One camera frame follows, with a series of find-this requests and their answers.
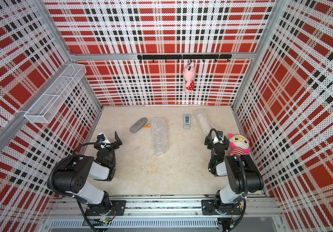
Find bubble wrap sheet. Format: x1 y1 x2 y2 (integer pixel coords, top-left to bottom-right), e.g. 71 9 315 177
193 109 212 136
151 117 168 156

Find grey tape dispenser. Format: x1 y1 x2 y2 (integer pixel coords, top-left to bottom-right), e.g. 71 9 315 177
183 114 191 130

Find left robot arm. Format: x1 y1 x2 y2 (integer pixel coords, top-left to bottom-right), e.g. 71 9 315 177
47 133 126 217

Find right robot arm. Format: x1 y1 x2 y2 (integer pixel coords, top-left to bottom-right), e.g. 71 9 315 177
202 134 264 216

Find pink owl plush toy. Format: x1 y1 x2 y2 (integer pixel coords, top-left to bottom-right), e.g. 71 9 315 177
229 134 251 156

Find orange scissors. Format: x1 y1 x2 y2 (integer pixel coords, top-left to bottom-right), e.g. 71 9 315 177
143 123 151 129

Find pink hanging plush toy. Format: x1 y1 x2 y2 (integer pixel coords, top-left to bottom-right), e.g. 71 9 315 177
182 61 196 93

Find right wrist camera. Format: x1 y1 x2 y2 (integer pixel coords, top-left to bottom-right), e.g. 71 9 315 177
213 130 223 144

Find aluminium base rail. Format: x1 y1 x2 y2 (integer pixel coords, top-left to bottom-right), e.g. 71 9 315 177
38 194 287 232

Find black hook rail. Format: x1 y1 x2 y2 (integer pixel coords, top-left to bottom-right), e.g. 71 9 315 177
137 54 233 62

